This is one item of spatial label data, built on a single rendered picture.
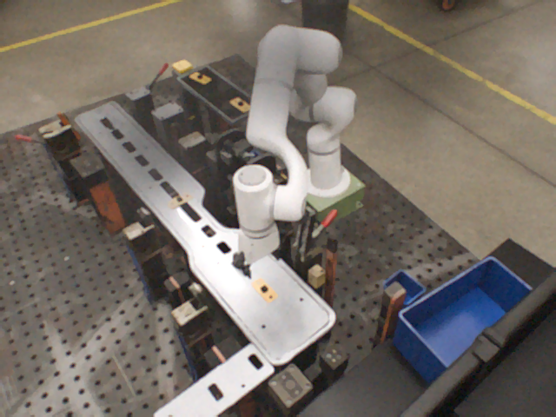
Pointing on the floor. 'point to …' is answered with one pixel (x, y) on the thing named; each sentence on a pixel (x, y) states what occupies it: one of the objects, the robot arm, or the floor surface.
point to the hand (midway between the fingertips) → (261, 264)
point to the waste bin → (326, 16)
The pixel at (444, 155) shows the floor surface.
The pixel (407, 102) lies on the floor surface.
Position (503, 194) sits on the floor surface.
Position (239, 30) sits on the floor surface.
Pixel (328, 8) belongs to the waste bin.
